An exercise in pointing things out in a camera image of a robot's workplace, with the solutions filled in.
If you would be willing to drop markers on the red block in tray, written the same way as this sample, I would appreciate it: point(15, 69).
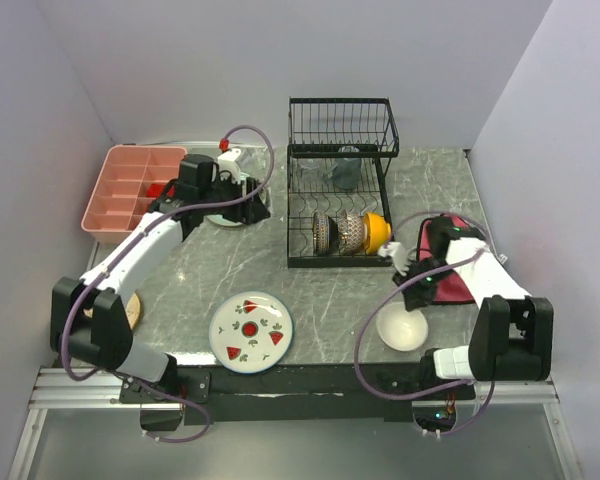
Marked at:
point(154, 190)

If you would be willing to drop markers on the aluminium rail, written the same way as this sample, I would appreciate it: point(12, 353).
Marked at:
point(53, 389)

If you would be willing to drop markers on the patterned purple bowl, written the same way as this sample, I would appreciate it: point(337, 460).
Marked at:
point(352, 233)

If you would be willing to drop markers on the orange bowl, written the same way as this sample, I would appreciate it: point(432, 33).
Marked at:
point(378, 232)

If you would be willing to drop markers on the black wire dish rack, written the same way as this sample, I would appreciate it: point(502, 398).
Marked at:
point(338, 155)

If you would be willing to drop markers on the brown glazed bowl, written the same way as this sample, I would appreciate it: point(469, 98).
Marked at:
point(326, 238)

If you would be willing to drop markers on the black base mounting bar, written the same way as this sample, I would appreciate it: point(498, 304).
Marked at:
point(313, 391)

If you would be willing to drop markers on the pink compartment organizer tray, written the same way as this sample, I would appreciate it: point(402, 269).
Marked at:
point(118, 200)

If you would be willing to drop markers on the white grey mug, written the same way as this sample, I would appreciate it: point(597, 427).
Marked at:
point(345, 172)

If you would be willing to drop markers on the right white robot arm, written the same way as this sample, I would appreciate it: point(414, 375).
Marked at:
point(512, 337)

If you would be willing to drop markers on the beige bird plate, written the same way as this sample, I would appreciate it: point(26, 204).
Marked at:
point(136, 310)

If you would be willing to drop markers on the white bowl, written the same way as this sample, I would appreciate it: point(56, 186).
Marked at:
point(400, 329)

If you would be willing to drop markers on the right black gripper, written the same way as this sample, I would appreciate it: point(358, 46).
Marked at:
point(416, 298)

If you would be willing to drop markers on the pink red cloth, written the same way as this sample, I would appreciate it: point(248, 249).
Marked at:
point(452, 290)

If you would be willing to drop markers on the clear faceted drinking glass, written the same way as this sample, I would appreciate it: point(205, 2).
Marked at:
point(308, 166)

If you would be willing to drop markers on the mint green flower plate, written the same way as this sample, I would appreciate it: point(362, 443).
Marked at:
point(225, 221)

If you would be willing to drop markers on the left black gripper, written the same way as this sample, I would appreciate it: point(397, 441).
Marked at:
point(252, 210)

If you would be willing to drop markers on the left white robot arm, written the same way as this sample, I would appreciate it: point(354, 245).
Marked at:
point(73, 335)

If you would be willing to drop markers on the watermelon pattern plate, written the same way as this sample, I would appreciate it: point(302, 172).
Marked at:
point(250, 332)

